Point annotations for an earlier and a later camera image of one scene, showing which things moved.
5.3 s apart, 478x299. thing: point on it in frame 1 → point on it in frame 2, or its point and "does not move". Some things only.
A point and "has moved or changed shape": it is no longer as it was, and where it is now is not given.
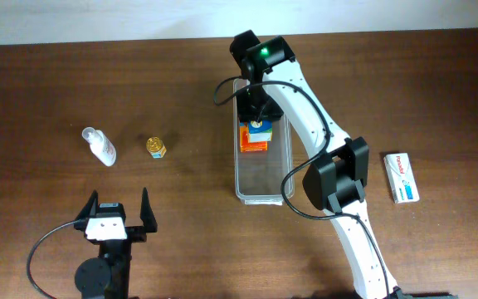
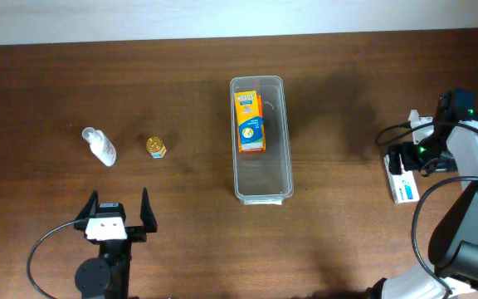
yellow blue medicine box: x=260 y=132 has moved or changed shape
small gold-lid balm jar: x=156 y=147 does not move
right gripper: x=243 y=109 → x=407 y=151
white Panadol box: x=402 y=178 does not move
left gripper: x=139 y=233 does not move
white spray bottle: x=100 y=144 does not move
